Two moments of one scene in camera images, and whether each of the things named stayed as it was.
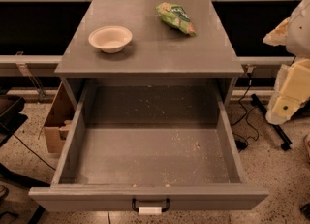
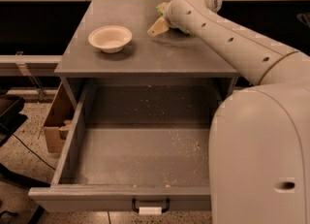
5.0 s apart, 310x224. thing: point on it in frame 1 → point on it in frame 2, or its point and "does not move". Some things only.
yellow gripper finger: [278, 36] → [159, 27]
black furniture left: [11, 115] does not move
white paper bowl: [110, 39] does not move
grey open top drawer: [148, 140] does not move
